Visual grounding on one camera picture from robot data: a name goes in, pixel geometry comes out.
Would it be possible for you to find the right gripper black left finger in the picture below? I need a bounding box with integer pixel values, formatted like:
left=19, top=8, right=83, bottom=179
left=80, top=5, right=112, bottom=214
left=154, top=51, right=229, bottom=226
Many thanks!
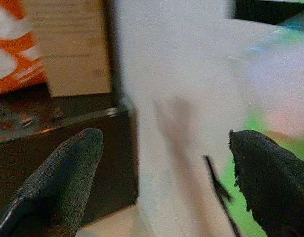
left=0, top=128, right=104, bottom=237

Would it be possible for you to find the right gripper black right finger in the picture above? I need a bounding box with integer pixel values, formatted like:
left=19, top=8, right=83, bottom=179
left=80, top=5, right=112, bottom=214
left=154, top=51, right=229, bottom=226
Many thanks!
left=228, top=129, right=304, bottom=237

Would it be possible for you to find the black tape strip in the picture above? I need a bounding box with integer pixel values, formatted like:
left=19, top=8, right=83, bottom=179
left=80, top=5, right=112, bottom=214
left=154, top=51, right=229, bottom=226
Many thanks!
left=203, top=155, right=243, bottom=237

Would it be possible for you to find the black glass table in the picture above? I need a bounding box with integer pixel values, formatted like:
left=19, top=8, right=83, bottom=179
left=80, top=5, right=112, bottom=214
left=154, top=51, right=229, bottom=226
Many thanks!
left=0, top=83, right=139, bottom=226

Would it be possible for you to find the large brown cardboard box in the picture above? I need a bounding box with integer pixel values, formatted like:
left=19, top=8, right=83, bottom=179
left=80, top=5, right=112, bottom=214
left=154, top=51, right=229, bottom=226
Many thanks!
left=23, top=0, right=112, bottom=97

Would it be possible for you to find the orange white shopping bag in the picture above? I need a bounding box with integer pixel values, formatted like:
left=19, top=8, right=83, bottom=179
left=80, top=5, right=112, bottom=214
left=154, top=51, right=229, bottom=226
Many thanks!
left=0, top=0, right=46, bottom=96

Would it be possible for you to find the green wall board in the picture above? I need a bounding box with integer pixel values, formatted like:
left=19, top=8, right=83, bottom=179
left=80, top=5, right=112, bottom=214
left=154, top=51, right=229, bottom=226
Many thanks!
left=220, top=108, right=304, bottom=237

